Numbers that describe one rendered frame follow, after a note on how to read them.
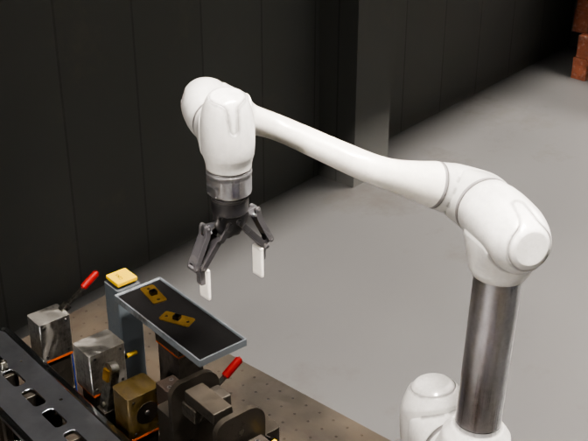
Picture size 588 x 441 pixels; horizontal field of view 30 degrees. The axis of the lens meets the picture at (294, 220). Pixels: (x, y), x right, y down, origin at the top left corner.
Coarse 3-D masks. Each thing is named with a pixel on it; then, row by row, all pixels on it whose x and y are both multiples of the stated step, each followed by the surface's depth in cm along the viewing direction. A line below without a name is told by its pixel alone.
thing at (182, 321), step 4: (164, 312) 269; (168, 312) 269; (172, 312) 269; (160, 316) 268; (168, 316) 268; (172, 316) 266; (176, 316) 267; (180, 316) 267; (184, 316) 268; (164, 320) 266; (168, 320) 266; (172, 320) 266; (176, 320) 266; (180, 320) 266; (184, 320) 266; (188, 320) 266; (192, 320) 266; (176, 324) 265; (180, 324) 265; (184, 324) 265; (188, 324) 265
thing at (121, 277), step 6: (120, 270) 287; (126, 270) 287; (108, 276) 285; (114, 276) 285; (120, 276) 285; (126, 276) 285; (132, 276) 285; (114, 282) 283; (120, 282) 282; (126, 282) 283
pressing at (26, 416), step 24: (0, 336) 289; (24, 360) 279; (0, 384) 271; (24, 384) 271; (48, 384) 271; (0, 408) 263; (24, 408) 262; (48, 408) 262; (72, 408) 262; (24, 432) 255; (48, 432) 254; (96, 432) 254; (120, 432) 254
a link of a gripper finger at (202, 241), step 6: (204, 228) 214; (210, 228) 214; (198, 234) 216; (204, 234) 215; (210, 234) 215; (198, 240) 216; (204, 240) 215; (198, 246) 216; (204, 246) 215; (192, 252) 216; (198, 252) 215; (204, 252) 216; (192, 258) 216; (198, 258) 215; (198, 264) 216; (192, 270) 216; (198, 270) 216
